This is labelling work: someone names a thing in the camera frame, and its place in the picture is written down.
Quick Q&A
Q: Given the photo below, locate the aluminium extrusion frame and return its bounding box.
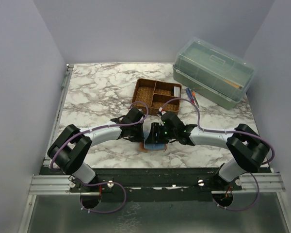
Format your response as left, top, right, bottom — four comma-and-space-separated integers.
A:
20, 63, 291, 233

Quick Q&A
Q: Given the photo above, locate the brown woven divided basket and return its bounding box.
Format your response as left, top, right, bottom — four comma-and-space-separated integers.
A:
132, 78, 182, 116

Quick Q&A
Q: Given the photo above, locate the blue red handled screwdriver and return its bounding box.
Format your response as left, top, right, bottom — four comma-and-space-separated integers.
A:
185, 88, 195, 104

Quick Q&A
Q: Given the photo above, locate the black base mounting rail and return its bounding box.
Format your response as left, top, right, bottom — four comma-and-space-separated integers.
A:
38, 164, 243, 203

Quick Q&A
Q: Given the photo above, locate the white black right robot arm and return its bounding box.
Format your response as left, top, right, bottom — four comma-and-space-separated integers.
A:
145, 112, 270, 190

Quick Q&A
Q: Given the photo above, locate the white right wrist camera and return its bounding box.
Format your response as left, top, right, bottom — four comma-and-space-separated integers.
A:
157, 107, 166, 116

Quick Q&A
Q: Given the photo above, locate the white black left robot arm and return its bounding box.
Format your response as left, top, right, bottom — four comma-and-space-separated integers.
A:
47, 107, 147, 192

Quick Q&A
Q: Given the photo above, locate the clear lidded green toolbox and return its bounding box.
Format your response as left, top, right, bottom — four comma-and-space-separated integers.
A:
173, 37, 256, 110

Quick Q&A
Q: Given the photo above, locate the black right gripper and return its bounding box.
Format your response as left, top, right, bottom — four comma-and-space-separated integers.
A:
145, 122, 177, 144

